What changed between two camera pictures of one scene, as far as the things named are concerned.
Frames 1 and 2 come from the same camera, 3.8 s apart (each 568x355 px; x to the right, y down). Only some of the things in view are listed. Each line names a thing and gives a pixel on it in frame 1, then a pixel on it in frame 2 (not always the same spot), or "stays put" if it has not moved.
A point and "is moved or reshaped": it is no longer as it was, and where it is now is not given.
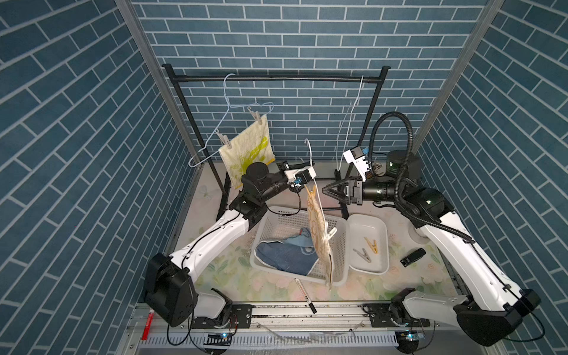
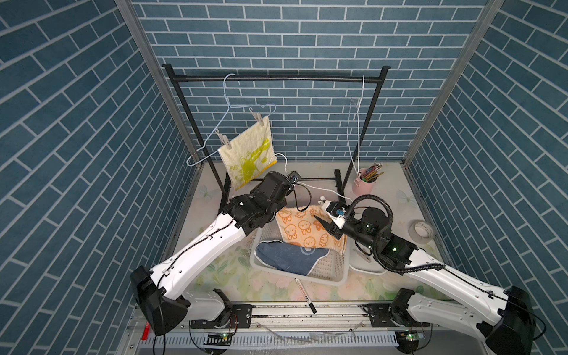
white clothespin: x=256 y=115 stays put
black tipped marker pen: x=310 y=303 stays put
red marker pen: x=148 y=325 stays put
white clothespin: x=225 y=139 stays put
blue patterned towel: x=296 y=254 stays put
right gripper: x=351 y=183 to x=330 y=228
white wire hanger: x=317 y=192 is moved or reshaped
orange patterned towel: x=318 y=224 to x=302 y=228
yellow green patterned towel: x=251 y=145 stays put
